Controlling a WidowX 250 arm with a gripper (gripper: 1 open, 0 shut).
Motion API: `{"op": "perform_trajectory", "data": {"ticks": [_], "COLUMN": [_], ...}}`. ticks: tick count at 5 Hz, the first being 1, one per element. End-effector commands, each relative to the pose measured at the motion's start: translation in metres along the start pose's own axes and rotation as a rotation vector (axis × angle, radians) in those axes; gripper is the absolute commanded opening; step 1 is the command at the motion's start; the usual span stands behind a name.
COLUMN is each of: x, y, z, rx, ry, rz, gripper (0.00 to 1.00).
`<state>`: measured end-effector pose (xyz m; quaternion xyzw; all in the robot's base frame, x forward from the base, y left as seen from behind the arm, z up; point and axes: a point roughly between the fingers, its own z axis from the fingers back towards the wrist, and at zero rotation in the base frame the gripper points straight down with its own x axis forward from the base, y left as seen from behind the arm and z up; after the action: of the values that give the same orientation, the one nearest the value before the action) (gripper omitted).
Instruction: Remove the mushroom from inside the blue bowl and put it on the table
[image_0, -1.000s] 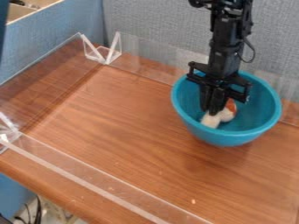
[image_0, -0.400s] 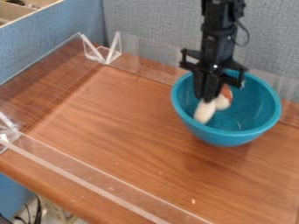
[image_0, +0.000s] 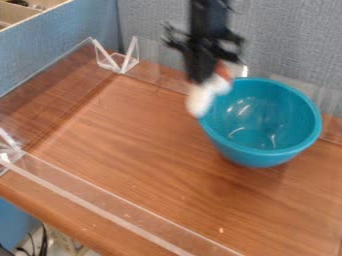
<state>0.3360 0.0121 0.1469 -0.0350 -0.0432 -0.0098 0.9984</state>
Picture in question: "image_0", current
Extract clear acrylic barrier frame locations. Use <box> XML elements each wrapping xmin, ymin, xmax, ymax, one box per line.
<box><xmin>0</xmin><ymin>40</ymin><xmax>342</xmax><ymax>256</ymax></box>

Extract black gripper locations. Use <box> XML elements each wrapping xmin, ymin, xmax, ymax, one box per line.
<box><xmin>163</xmin><ymin>13</ymin><xmax>244</xmax><ymax>83</ymax></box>

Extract wooden shelf unit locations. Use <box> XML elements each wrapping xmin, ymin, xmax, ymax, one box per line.
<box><xmin>0</xmin><ymin>0</ymin><xmax>73</xmax><ymax>32</ymax></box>

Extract blue plastic bowl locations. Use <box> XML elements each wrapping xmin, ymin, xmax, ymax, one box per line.
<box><xmin>199</xmin><ymin>78</ymin><xmax>322</xmax><ymax>168</ymax></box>

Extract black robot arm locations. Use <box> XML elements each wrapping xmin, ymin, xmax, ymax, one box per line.
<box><xmin>163</xmin><ymin>0</ymin><xmax>246</xmax><ymax>84</ymax></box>

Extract black floor cables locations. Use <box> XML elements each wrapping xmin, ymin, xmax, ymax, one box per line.
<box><xmin>0</xmin><ymin>223</ymin><xmax>51</xmax><ymax>256</ymax></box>

